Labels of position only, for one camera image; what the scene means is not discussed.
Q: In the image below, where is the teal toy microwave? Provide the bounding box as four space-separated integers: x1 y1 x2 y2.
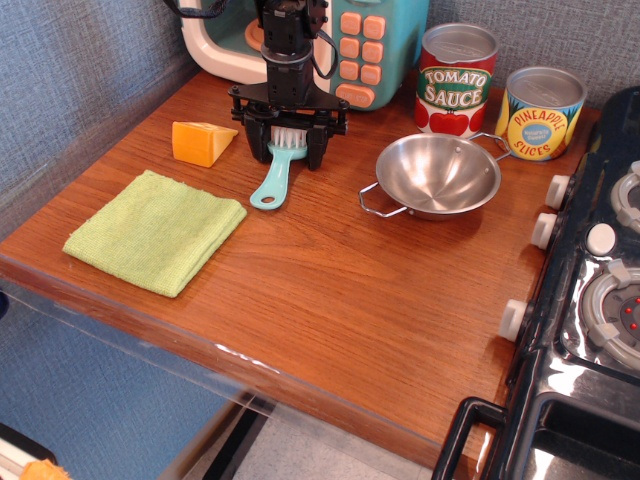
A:
182 0 429 110

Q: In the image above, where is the black toy stove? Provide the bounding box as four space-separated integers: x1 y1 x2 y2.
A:
433 87 639 479

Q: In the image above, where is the orange object bottom left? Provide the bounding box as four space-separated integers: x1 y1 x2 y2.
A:
19 459 71 480

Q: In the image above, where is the pineapple slices can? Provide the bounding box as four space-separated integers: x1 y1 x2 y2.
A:
495 66 587 161

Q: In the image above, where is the steel colander bowl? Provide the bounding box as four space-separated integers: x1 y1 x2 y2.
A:
358 132 512 220

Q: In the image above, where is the orange cheese wedge toy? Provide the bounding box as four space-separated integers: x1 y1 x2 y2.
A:
172 122 238 168

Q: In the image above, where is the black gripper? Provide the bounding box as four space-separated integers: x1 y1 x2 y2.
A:
229 44 349 171

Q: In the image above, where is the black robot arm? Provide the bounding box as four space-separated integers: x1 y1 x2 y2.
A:
229 1 349 170

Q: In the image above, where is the teal dish brush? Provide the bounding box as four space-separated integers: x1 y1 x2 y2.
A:
250 127 308 210

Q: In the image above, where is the green folded cloth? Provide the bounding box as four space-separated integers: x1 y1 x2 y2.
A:
63 170 247 298

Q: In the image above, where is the tomato sauce can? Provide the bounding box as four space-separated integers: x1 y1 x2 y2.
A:
414 23 498 138

